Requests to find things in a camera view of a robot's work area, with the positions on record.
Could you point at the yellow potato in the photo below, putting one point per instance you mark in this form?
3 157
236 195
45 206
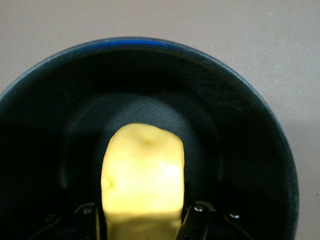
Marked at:
142 175

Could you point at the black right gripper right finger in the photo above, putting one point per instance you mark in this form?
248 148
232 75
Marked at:
200 221

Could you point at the brown table cover mat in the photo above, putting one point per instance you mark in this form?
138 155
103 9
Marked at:
50 20

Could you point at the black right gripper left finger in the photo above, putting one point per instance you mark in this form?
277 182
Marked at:
87 221

